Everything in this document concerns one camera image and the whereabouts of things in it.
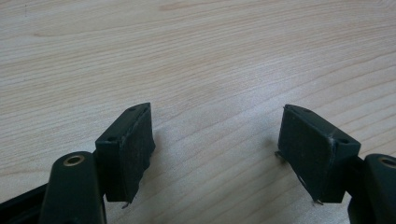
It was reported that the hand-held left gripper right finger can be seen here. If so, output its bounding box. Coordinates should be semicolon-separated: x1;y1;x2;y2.
275;104;362;206

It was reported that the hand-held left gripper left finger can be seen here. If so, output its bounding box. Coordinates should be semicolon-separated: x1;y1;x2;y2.
94;102;157;209

